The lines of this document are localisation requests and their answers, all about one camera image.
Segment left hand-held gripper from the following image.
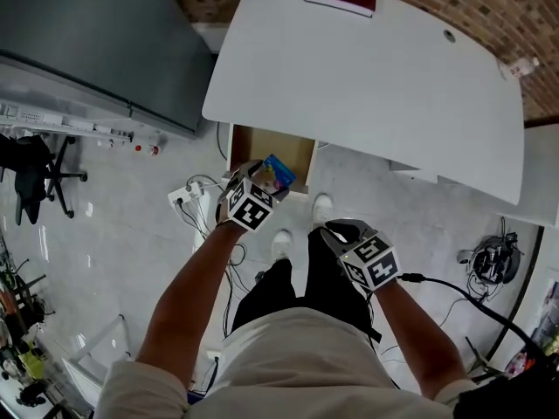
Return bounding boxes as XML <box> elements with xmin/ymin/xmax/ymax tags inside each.
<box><xmin>217</xmin><ymin>159</ymin><xmax>293</xmax><ymax>234</ymax></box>

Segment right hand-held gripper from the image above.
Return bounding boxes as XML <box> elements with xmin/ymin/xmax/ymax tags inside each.
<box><xmin>324</xmin><ymin>217</ymin><xmax>403</xmax><ymax>294</ymax></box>

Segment blue packet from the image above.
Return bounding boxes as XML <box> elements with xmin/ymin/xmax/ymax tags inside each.
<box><xmin>256</xmin><ymin>153</ymin><xmax>298</xmax><ymax>192</ymax></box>

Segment white drawer with wooden inside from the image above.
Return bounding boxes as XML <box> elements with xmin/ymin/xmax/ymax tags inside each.
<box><xmin>225</xmin><ymin>123</ymin><xmax>320</xmax><ymax>201</ymax></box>

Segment person's right forearm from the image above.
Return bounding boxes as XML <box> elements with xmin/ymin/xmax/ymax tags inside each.
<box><xmin>369</xmin><ymin>277</ymin><xmax>472</xmax><ymax>402</ymax></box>

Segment person's left forearm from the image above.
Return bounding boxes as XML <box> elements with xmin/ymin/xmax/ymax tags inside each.
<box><xmin>134</xmin><ymin>220</ymin><xmax>251</xmax><ymax>367</ymax></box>

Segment person's left white shoe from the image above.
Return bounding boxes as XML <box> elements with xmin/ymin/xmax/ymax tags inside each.
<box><xmin>270</xmin><ymin>229</ymin><xmax>293</xmax><ymax>262</ymax></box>

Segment person's white shoe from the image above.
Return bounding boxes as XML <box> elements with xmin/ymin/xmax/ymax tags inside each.
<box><xmin>270</xmin><ymin>229</ymin><xmax>293</xmax><ymax>262</ymax></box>
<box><xmin>311</xmin><ymin>193</ymin><xmax>335</xmax><ymax>227</ymax></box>

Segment person's black trousers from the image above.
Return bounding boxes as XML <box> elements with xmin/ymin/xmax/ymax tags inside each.
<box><xmin>230</xmin><ymin>228</ymin><xmax>382</xmax><ymax>345</ymax></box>

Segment white power strip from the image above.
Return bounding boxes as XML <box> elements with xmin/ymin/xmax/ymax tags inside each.
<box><xmin>167</xmin><ymin>181</ymin><xmax>207</xmax><ymax>208</ymax></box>

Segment person's right white shoe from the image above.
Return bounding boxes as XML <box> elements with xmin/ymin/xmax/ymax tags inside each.
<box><xmin>311</xmin><ymin>193</ymin><xmax>335</xmax><ymax>227</ymax></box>

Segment person's light shirt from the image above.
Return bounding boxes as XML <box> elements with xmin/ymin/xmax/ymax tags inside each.
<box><xmin>93</xmin><ymin>306</ymin><xmax>481</xmax><ymax>419</ymax></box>

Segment white desk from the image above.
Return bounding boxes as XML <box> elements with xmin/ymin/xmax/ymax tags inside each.
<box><xmin>200</xmin><ymin>0</ymin><xmax>526</xmax><ymax>208</ymax></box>

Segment black bag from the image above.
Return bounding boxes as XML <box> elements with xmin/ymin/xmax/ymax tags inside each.
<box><xmin>452</xmin><ymin>366</ymin><xmax>559</xmax><ymax>419</ymax></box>

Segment white metal rack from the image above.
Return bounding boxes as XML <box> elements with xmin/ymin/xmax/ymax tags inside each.
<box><xmin>0</xmin><ymin>97</ymin><xmax>135</xmax><ymax>144</ymax></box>

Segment black office chair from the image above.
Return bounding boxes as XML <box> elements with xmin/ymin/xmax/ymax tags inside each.
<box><xmin>0</xmin><ymin>132</ymin><xmax>89</xmax><ymax>227</ymax></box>

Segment white floor stand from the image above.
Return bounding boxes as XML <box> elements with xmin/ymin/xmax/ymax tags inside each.
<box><xmin>59</xmin><ymin>313</ymin><xmax>133</xmax><ymax>412</ymax></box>

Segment cluttered storage shelf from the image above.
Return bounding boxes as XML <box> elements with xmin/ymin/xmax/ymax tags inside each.
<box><xmin>0</xmin><ymin>229</ymin><xmax>60</xmax><ymax>419</ymax></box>

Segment white cable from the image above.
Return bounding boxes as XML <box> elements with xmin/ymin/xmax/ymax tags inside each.
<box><xmin>185</xmin><ymin>174</ymin><xmax>231</xmax><ymax>239</ymax></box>

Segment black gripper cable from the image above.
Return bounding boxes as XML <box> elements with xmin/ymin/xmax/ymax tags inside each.
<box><xmin>400</xmin><ymin>271</ymin><xmax>559</xmax><ymax>368</ymax></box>

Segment tangled device with cables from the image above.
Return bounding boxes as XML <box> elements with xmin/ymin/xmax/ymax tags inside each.
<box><xmin>457</xmin><ymin>230</ymin><xmax>524</xmax><ymax>286</ymax></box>

